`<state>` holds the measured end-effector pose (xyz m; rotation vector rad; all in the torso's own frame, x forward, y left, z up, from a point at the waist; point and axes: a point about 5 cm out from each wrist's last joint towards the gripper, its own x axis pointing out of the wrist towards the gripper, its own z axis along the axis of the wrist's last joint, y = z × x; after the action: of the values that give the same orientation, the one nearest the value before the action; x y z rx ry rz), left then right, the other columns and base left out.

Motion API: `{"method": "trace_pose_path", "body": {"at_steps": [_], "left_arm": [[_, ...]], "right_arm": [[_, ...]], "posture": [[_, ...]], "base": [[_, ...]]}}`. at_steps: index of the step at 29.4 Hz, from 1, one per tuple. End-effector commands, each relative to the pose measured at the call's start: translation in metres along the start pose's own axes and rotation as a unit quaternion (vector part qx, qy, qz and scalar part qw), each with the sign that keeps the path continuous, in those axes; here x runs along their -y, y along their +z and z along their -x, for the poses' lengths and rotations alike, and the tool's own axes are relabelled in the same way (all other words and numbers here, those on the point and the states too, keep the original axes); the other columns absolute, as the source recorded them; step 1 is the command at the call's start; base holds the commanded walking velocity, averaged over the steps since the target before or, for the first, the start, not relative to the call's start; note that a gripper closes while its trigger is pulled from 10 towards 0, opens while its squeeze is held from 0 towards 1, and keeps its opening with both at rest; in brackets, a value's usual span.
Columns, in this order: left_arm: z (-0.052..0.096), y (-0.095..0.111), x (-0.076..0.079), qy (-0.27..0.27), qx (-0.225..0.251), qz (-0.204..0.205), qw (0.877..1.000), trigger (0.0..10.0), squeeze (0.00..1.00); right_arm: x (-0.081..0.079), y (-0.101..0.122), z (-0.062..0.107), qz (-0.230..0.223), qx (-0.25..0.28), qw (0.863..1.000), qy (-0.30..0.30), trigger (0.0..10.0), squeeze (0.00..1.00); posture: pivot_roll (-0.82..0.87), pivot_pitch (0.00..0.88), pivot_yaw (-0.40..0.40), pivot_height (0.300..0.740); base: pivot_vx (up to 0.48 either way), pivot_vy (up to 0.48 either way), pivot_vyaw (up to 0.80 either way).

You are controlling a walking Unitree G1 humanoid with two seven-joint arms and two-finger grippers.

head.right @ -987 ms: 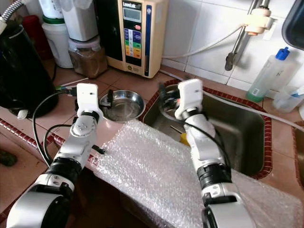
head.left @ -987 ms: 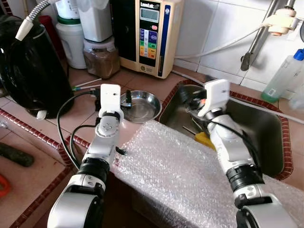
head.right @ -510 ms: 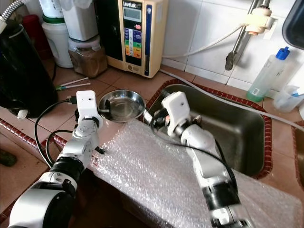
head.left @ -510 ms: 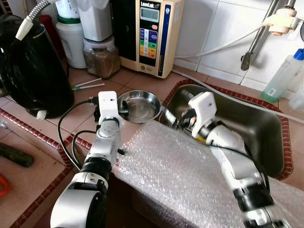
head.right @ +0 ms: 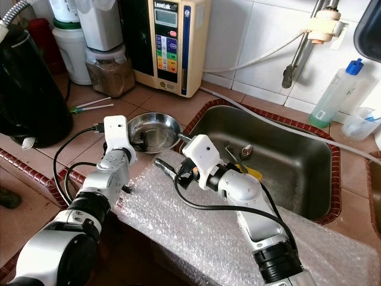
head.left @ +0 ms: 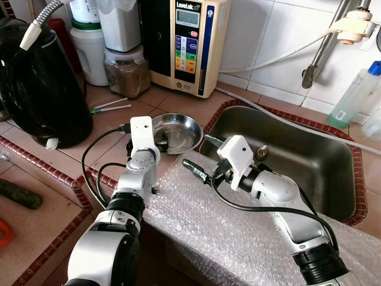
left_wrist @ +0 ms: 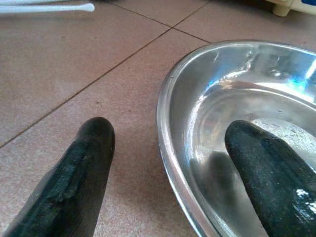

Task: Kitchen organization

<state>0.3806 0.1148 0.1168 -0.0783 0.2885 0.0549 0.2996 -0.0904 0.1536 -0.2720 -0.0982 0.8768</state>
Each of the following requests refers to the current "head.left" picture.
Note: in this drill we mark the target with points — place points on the stainless steel bowl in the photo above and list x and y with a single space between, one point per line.
181 134

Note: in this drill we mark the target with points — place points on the orange plastic object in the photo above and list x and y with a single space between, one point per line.
5 232

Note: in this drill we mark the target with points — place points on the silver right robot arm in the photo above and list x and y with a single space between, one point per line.
271 187

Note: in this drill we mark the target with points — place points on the red container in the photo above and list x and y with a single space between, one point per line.
59 44

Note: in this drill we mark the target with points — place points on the grey flexible pipe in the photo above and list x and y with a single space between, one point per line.
31 37

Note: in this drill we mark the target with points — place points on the black electric kettle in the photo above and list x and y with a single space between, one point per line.
41 89

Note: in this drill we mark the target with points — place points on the white plastic container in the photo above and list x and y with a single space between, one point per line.
119 27

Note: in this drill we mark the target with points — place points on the white labelled bottle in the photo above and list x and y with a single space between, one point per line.
86 11

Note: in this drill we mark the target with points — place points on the beige faucet diverter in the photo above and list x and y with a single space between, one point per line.
356 27

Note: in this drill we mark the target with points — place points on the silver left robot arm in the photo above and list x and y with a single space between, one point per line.
98 256

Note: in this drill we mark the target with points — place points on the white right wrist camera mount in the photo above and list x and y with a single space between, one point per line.
235 154

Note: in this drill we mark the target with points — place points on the stainless steel sink basin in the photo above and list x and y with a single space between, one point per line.
309 161

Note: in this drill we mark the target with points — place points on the clear bottle blue cap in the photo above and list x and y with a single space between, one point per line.
354 98

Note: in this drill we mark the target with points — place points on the beige water ionizer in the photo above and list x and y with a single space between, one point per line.
190 36

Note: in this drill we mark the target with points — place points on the dark green oblong object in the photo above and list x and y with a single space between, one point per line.
21 193

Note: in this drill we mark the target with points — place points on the brown spice jar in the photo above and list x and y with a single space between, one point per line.
128 77

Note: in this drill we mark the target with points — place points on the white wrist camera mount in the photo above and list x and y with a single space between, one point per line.
143 134
235 154

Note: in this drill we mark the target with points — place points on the white jar green lid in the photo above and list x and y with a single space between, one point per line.
89 56

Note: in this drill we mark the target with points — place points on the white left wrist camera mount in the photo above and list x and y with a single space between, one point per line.
143 134

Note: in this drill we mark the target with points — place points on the black hanging pan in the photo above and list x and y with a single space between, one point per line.
378 37

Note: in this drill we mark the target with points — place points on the bubble wrap sheet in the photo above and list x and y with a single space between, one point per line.
226 238

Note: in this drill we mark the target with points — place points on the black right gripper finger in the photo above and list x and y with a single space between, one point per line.
196 175
199 169

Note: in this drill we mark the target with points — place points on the steel faucet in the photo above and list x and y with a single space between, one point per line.
321 47

